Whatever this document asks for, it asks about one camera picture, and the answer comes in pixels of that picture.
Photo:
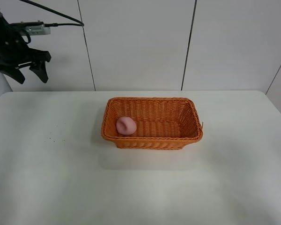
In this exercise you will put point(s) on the orange woven basket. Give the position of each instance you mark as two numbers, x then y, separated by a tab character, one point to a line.
168	123

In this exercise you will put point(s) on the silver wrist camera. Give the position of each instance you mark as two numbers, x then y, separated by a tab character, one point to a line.
31	28

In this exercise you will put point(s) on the pink peach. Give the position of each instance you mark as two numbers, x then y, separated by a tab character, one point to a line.
126	126

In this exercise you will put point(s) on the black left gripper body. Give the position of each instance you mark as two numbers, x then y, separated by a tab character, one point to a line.
13	48

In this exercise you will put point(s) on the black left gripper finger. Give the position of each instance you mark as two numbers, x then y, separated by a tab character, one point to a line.
13	73
40	70

